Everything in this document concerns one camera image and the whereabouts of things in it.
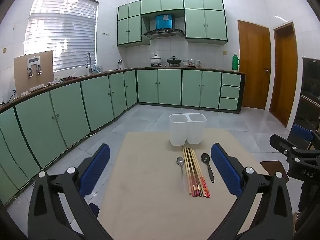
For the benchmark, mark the metal spoon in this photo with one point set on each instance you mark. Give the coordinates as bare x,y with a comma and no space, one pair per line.
180,161

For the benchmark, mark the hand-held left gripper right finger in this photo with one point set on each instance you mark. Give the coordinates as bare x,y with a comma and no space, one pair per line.
225,170

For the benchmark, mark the green thermos flask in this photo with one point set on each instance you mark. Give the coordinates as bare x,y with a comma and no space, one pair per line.
235,62

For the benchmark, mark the row of wooden chopsticks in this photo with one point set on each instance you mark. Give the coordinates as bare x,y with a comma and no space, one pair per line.
195,172

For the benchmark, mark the person's right forearm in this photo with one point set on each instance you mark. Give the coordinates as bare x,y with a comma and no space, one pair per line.
310,205

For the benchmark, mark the metal kitchen faucet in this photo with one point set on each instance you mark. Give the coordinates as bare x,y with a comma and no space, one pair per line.
88,62

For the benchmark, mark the black plastic spoon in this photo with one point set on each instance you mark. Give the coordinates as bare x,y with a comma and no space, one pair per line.
205,158

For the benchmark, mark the dark crumpled cloth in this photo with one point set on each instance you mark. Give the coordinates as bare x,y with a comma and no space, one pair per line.
70,78

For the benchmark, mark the metal kettle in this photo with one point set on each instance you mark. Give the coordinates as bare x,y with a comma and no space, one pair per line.
120,64

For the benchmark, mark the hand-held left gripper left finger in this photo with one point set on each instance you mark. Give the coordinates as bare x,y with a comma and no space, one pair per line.
96,170

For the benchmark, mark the brown wooden stool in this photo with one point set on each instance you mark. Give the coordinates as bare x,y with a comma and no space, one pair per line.
273,167

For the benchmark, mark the green base cabinet run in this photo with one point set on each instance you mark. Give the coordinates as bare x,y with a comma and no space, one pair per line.
65,115

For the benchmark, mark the black wok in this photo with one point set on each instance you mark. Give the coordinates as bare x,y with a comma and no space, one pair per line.
174,60

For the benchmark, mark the brown wooden door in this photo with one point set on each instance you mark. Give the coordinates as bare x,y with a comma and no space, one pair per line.
283,75
253,65

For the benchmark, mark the white window blind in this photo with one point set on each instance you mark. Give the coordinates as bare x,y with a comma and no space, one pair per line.
62,32

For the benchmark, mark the light crumpled cloth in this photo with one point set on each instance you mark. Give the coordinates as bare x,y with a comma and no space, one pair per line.
55,82

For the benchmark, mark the white cooking pot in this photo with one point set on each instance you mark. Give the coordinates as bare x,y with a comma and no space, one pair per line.
156,60

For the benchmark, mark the group of jars and bowls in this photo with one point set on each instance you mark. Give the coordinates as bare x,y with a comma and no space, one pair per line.
192,63

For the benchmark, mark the black glass cabinet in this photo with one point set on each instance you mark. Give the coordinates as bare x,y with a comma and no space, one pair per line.
310,92

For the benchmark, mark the white plastic utensil holder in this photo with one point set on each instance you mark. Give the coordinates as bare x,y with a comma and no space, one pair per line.
187,130

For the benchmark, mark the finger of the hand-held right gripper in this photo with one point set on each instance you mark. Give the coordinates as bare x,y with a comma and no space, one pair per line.
282,143
303,133

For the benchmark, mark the green base cabinet with drawers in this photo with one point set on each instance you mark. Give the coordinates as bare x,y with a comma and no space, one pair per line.
190,87

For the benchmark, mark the green wall cabinet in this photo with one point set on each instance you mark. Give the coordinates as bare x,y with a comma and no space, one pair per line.
205,17
162,3
129,27

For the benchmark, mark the range hood with blue film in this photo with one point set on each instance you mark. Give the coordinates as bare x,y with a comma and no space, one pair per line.
163,27

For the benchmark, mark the white clamp device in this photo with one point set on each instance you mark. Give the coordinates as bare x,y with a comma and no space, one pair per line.
33,63

